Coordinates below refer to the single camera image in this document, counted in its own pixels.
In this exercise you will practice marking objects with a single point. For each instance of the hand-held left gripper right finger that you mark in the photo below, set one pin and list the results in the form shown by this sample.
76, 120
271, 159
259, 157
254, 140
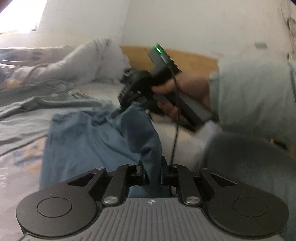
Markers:
167, 178

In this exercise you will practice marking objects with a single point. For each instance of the wooden headboard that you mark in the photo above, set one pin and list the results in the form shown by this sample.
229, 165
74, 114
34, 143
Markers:
196, 62

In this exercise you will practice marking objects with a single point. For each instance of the person's right hand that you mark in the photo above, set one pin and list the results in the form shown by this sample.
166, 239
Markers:
194, 88

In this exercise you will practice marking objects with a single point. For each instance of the printed blue grey duvet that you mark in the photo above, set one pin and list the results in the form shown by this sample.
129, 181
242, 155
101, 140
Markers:
81, 60

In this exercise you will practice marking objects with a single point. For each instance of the window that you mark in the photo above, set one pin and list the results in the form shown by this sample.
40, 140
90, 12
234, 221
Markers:
18, 16

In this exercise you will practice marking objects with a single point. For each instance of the wall socket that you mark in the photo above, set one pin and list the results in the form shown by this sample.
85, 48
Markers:
261, 44

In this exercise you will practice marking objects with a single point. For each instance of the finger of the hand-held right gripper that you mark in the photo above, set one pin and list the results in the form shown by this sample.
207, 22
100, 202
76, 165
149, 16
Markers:
129, 97

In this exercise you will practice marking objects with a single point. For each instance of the person's right forearm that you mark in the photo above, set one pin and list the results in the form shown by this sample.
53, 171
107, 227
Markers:
254, 97

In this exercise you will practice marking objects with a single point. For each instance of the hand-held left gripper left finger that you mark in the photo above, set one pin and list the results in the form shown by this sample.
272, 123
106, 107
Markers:
138, 176

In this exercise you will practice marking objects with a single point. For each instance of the light blue pants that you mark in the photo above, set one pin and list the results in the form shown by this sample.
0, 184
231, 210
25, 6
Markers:
46, 102

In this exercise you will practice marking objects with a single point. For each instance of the dark teal t-shirt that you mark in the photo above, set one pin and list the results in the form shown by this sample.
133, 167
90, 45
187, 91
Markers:
92, 143

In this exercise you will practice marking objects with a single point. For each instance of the printed light blue bed sheet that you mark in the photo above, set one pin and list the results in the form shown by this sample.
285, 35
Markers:
23, 129

